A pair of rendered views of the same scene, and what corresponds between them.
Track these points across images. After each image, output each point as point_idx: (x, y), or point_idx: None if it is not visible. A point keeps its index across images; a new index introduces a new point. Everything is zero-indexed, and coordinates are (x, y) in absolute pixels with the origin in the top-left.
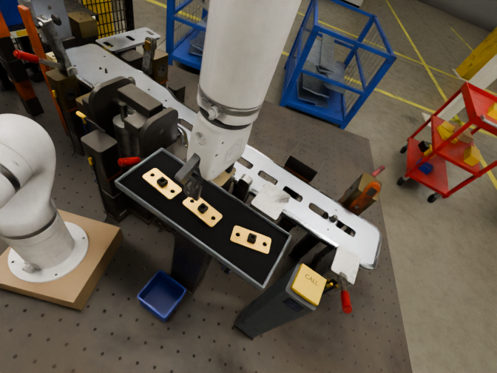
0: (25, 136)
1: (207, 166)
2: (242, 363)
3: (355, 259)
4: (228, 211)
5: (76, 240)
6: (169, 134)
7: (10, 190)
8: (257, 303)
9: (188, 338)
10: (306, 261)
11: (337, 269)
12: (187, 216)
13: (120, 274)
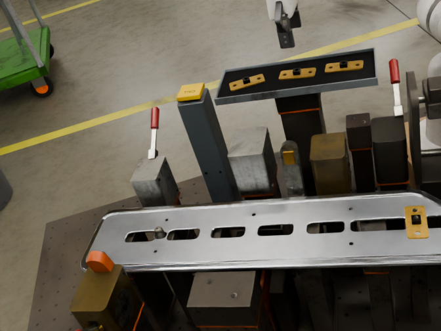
0: None
1: None
2: None
3: (136, 176)
4: (277, 84)
5: (439, 148)
6: (411, 122)
7: (424, 22)
8: (229, 165)
9: (284, 184)
10: (178, 316)
11: (157, 159)
12: (304, 66)
13: None
